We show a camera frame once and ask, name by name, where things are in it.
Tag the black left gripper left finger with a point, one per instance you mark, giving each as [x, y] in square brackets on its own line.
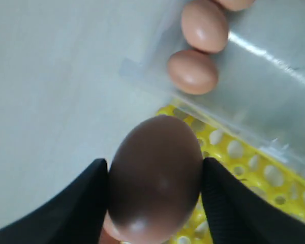
[75, 215]

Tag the yellow plastic egg tray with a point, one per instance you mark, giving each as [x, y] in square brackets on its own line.
[266, 177]

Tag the clear plastic container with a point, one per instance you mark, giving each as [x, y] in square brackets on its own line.
[260, 97]

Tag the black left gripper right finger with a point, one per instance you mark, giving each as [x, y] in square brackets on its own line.
[235, 214]

